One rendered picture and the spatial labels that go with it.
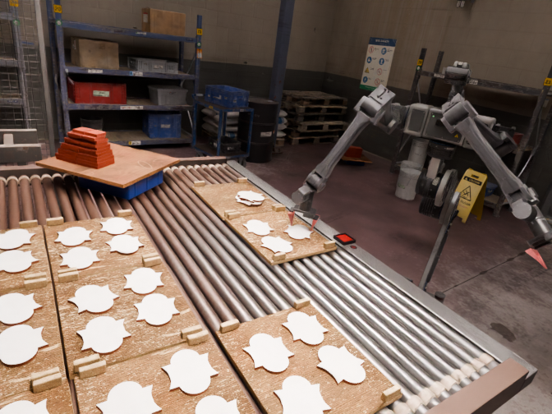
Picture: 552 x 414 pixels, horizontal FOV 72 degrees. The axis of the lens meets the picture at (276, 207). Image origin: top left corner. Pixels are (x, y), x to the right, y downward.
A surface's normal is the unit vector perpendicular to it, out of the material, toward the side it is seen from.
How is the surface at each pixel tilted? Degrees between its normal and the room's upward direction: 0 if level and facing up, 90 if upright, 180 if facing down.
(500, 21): 90
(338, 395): 0
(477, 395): 0
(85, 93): 90
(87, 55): 85
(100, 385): 0
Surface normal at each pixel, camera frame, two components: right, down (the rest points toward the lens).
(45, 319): 0.13, -0.91
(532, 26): -0.80, 0.14
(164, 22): 0.57, 0.37
